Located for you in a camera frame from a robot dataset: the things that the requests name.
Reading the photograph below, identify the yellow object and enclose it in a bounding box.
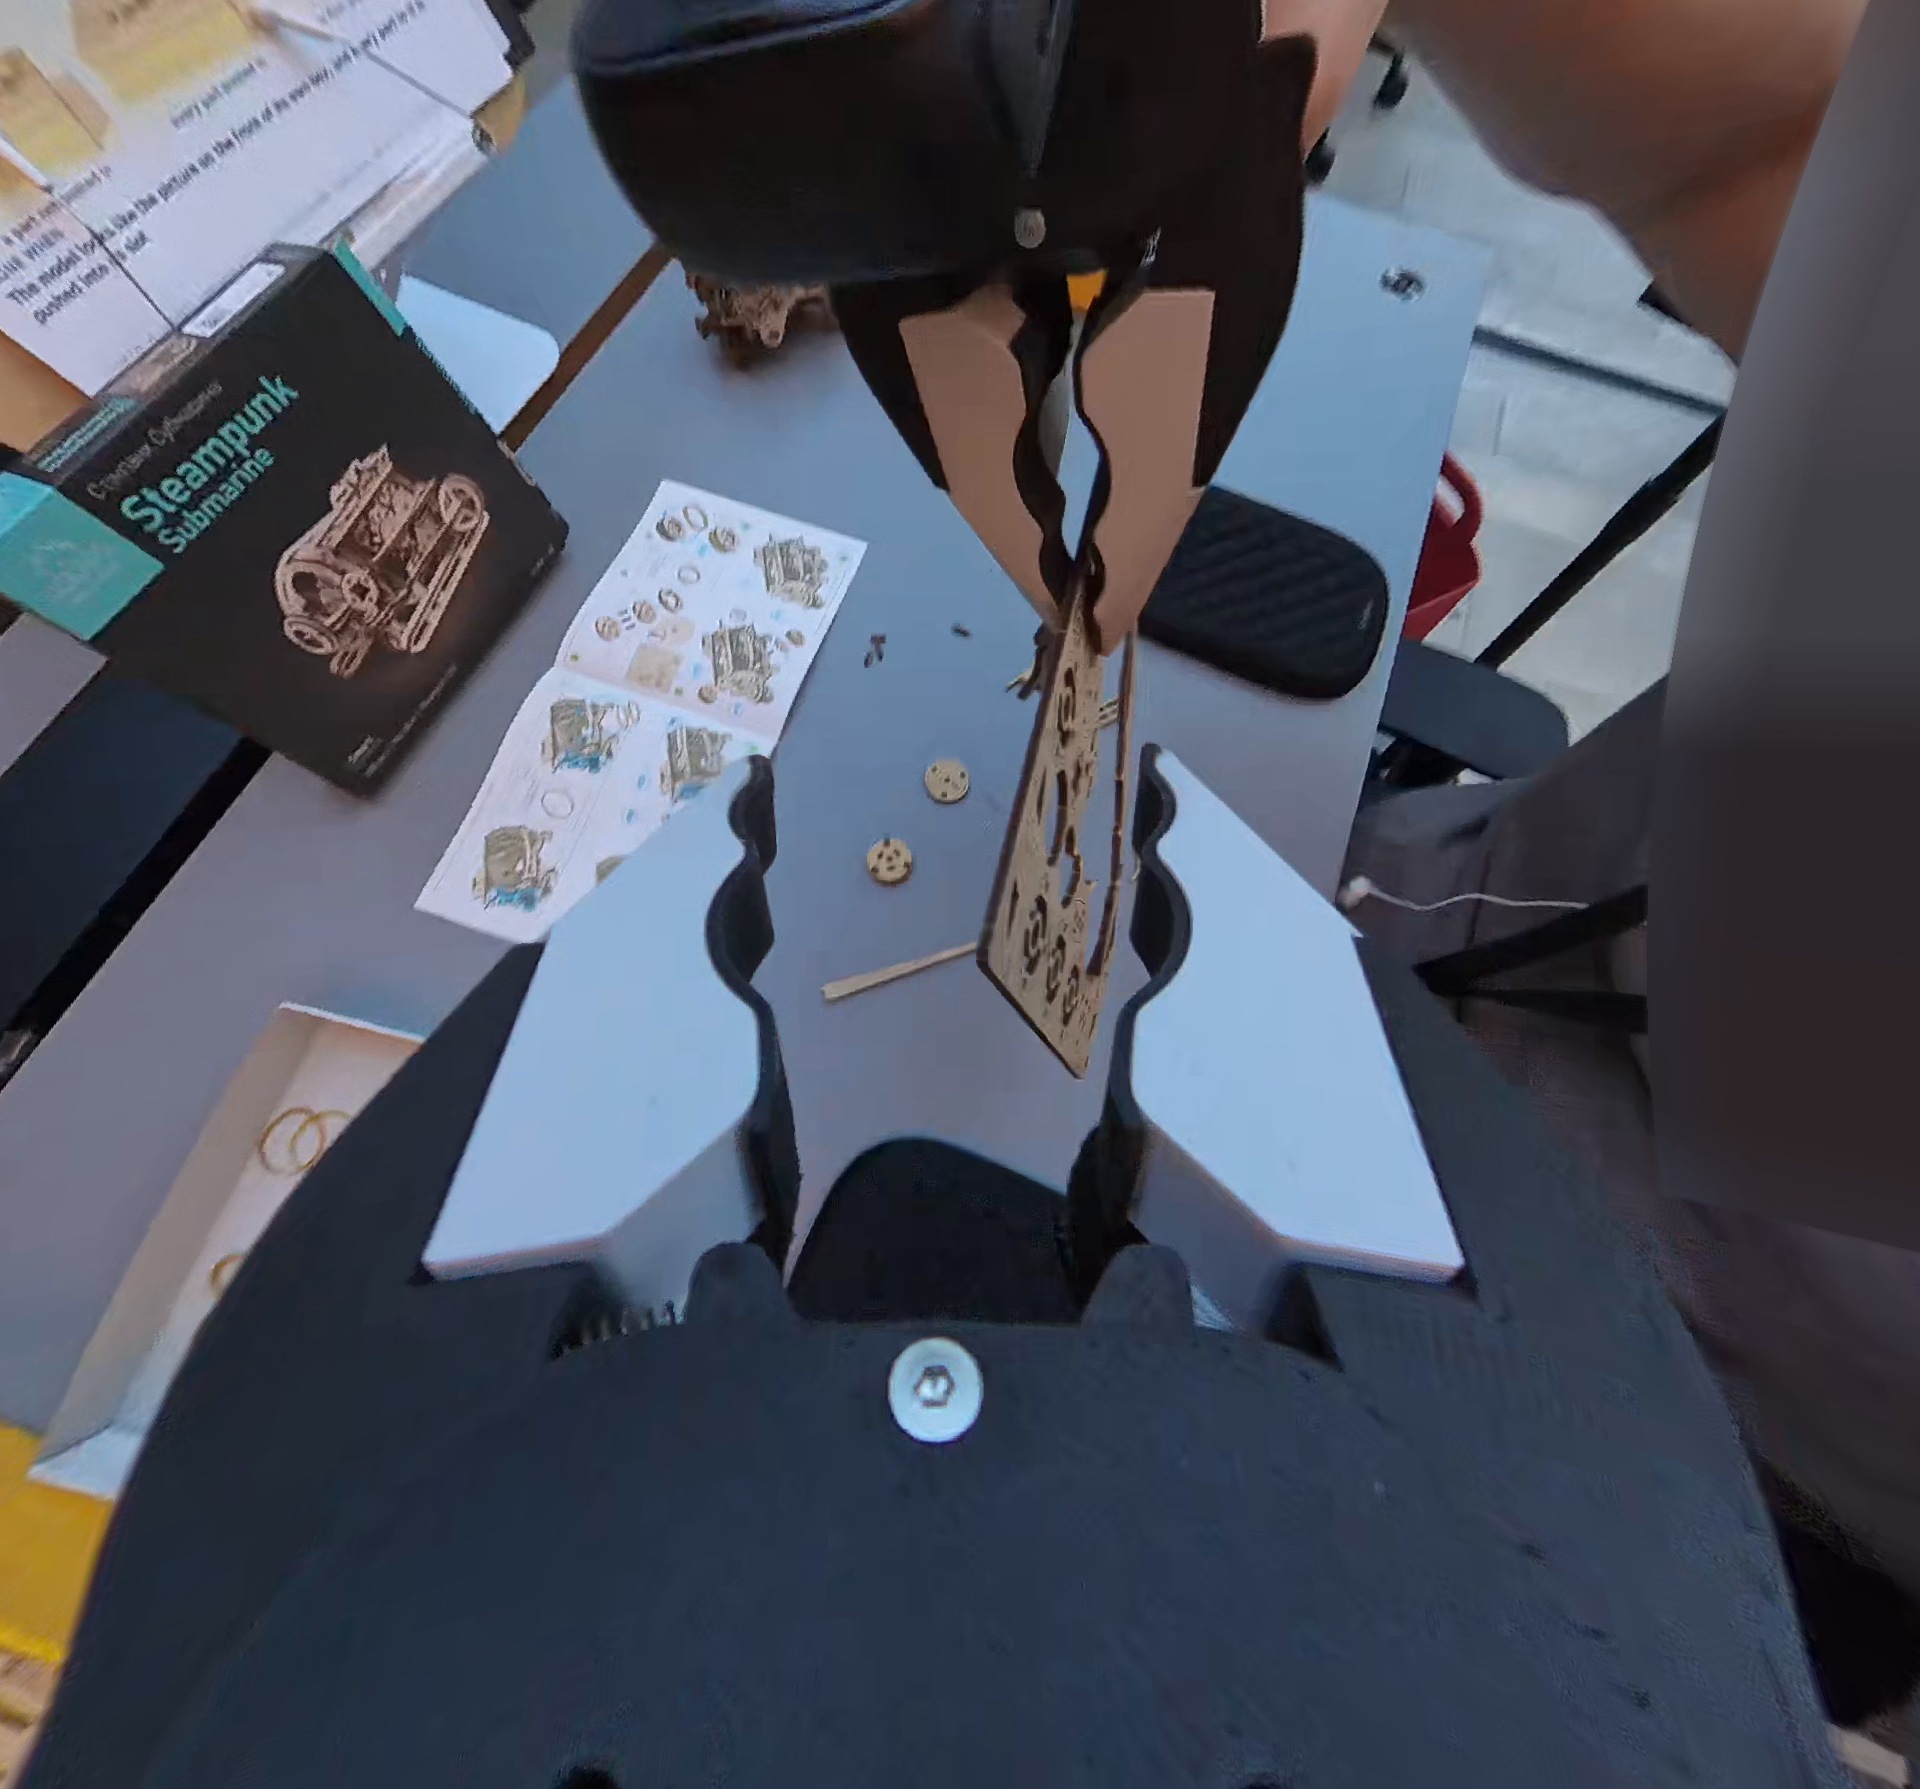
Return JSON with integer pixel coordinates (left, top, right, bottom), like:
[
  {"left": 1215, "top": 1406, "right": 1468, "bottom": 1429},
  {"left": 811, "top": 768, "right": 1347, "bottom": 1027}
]
[{"left": 0, "top": 1427, "right": 113, "bottom": 1789}]

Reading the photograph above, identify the black textured pouch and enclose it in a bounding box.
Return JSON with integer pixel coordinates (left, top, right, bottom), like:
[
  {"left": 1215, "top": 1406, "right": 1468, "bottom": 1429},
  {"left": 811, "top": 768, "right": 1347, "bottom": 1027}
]
[{"left": 1135, "top": 483, "right": 1392, "bottom": 699}]

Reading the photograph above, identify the thin white cable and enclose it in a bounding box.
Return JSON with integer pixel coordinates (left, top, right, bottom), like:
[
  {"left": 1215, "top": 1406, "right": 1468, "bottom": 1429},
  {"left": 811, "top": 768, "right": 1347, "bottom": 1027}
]
[{"left": 1338, "top": 879, "right": 1653, "bottom": 915}]

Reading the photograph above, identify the person's right forearm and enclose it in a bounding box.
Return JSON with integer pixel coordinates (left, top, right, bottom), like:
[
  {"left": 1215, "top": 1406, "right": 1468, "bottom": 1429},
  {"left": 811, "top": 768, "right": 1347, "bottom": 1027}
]
[{"left": 1260, "top": 0, "right": 1906, "bottom": 358}]

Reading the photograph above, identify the small wooden model assembly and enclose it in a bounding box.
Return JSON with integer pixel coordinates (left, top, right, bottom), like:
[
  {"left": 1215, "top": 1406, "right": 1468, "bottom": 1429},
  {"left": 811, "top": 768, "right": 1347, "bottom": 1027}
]
[{"left": 687, "top": 263, "right": 835, "bottom": 371}]

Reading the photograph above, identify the red object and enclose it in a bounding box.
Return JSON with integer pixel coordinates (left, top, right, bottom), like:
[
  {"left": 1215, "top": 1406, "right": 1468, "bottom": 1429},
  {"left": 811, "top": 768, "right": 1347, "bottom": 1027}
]
[{"left": 1401, "top": 455, "right": 1487, "bottom": 644}]

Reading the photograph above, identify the grey desk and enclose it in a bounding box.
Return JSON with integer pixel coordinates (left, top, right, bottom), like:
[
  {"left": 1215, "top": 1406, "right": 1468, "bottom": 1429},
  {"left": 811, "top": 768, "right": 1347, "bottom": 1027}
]
[{"left": 0, "top": 79, "right": 1495, "bottom": 1437}]

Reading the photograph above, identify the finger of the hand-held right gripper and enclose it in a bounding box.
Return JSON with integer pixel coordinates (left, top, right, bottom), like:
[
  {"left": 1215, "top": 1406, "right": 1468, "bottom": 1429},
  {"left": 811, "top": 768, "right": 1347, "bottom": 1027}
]
[
  {"left": 898, "top": 282, "right": 1084, "bottom": 621},
  {"left": 1071, "top": 286, "right": 1220, "bottom": 655}
]

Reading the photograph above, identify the thin wooden stick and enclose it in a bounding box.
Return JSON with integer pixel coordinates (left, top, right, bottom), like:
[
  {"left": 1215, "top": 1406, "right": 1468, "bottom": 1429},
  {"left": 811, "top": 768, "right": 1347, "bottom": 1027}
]
[{"left": 819, "top": 940, "right": 980, "bottom": 1003}]

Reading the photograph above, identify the printed instruction page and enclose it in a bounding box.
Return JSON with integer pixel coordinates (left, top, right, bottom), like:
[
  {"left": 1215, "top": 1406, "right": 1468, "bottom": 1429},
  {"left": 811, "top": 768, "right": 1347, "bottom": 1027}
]
[{"left": 0, "top": 0, "right": 520, "bottom": 399}]

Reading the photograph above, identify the folded instruction leaflet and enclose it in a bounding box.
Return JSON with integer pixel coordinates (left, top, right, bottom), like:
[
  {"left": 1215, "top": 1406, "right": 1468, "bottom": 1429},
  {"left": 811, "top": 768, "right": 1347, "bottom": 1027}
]
[{"left": 414, "top": 480, "right": 868, "bottom": 944}]

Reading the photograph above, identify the black puzzle packaging box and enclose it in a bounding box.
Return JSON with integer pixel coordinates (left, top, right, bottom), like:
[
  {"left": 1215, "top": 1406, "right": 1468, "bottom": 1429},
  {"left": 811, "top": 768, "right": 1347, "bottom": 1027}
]
[{"left": 0, "top": 241, "right": 573, "bottom": 795}]

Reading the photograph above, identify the white cardboard box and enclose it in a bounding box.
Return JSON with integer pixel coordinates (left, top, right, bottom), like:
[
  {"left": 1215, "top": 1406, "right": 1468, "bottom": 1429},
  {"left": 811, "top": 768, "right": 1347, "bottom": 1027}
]
[{"left": 30, "top": 1006, "right": 436, "bottom": 1505}]

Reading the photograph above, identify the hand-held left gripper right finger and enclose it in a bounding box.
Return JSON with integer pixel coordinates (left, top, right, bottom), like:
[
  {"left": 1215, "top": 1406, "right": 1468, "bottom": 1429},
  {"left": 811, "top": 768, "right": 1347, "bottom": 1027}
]
[{"left": 1066, "top": 746, "right": 1470, "bottom": 1298}]

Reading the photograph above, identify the laser-cut wooden puzzle sheet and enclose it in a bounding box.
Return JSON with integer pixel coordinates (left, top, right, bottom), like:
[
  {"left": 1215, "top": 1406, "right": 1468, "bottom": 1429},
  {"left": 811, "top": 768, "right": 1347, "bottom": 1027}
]
[{"left": 978, "top": 576, "right": 1143, "bottom": 1081}]

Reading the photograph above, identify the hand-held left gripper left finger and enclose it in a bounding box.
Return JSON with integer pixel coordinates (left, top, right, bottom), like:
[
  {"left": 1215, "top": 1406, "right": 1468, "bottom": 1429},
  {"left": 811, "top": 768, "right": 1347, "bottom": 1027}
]
[{"left": 424, "top": 754, "right": 797, "bottom": 1287}]

